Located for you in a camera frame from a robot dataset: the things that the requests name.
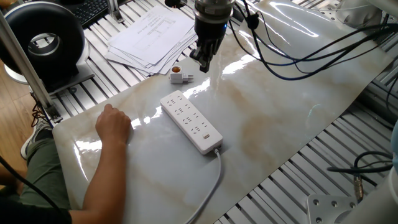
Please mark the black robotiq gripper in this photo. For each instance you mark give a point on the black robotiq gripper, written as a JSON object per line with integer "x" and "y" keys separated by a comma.
{"x": 210, "y": 31}

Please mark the white bulb holder adapter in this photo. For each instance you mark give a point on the white bulb holder adapter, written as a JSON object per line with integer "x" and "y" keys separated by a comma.
{"x": 177, "y": 76}

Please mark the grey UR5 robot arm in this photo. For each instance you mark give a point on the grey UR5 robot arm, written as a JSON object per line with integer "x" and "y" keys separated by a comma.
{"x": 373, "y": 205}

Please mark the person's right forearm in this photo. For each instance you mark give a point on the person's right forearm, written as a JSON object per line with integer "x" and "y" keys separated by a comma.
{"x": 105, "y": 180}

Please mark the person's right hand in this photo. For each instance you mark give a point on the person's right hand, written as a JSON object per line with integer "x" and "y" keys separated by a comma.
{"x": 113, "y": 126}

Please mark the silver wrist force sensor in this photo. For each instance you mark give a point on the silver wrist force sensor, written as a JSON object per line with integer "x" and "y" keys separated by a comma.
{"x": 214, "y": 9}

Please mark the stack of white papers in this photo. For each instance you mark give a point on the stack of white papers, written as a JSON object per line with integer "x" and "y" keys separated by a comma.
{"x": 152, "y": 37}

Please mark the white power strip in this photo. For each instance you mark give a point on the white power strip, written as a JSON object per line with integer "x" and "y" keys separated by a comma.
{"x": 191, "y": 121}

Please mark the marble pattern table mat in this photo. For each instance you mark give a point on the marble pattern table mat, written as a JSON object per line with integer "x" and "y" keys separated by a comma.
{"x": 264, "y": 124}

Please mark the black computer keyboard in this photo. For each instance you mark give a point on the black computer keyboard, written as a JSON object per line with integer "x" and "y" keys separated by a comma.
{"x": 90, "y": 9}

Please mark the grey white sneaker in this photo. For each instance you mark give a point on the grey white sneaker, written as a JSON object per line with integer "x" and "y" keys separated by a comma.
{"x": 34, "y": 137}

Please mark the person's green trouser leg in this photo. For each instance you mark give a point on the person's green trouser leg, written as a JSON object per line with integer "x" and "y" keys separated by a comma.
{"x": 43, "y": 174}

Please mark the person's black shirt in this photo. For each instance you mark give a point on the person's black shirt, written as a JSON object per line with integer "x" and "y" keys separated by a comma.
{"x": 18, "y": 214}

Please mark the aluminium frame post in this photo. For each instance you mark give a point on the aluminium frame post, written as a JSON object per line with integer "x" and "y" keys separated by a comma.
{"x": 25, "y": 65}
{"x": 115, "y": 12}

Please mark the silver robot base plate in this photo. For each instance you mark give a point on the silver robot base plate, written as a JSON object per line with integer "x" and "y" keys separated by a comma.
{"x": 323, "y": 211}

